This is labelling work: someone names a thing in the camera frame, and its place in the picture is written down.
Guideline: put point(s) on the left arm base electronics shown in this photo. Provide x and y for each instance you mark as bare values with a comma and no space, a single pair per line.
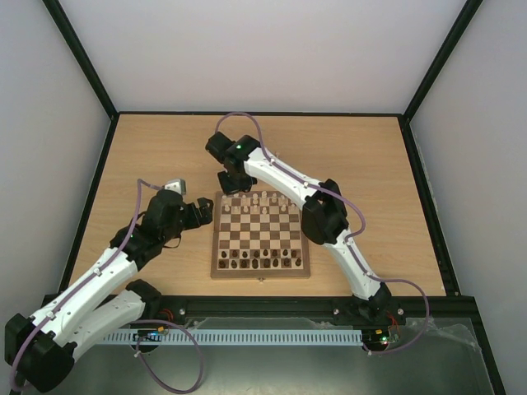
149,337

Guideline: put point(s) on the black aluminium frame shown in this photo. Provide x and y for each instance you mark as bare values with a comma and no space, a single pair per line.
452,304

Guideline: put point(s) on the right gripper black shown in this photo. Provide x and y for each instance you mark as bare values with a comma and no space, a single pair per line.
235,179

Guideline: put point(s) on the dark pieces back row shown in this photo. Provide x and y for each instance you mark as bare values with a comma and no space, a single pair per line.
258,253

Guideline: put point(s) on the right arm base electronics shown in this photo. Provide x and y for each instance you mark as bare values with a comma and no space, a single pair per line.
385,335

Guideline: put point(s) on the dark pieces row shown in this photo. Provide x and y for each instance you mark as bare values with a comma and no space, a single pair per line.
258,253
261,264

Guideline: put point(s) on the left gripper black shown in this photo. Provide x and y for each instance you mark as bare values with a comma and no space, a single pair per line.
207,213

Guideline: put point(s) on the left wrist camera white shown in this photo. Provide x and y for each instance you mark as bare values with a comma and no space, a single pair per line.
176,185

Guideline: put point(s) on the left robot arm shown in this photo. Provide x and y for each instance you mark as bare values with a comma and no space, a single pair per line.
44,347

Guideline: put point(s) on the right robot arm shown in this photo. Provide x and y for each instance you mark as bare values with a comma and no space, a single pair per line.
323,213

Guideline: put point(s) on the grey slotted cable duct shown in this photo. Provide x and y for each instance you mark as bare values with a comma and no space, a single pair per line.
266,337

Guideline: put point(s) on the dark pieces front row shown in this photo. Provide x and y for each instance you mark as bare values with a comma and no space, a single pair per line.
261,264

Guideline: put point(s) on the wooden chess board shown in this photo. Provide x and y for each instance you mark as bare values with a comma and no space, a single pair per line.
274,230

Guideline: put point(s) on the white queen chess piece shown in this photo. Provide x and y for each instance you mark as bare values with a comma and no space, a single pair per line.
263,199

